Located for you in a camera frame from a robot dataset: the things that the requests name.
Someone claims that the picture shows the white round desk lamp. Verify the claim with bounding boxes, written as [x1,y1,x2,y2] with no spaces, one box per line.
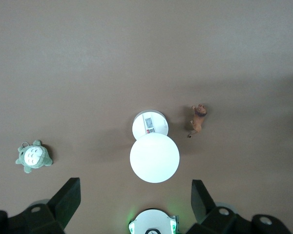
[129,109,181,183]

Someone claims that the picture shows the grey Totoro plush toy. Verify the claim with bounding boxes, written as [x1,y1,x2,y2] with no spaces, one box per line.
[15,139,54,174]

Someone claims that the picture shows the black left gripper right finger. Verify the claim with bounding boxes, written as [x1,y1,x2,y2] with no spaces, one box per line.
[185,179,293,234]

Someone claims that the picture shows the brown lion figurine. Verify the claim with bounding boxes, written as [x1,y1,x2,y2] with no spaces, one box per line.
[187,103,208,139]

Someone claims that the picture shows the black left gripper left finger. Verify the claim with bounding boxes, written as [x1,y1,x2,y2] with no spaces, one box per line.
[0,177,82,234]

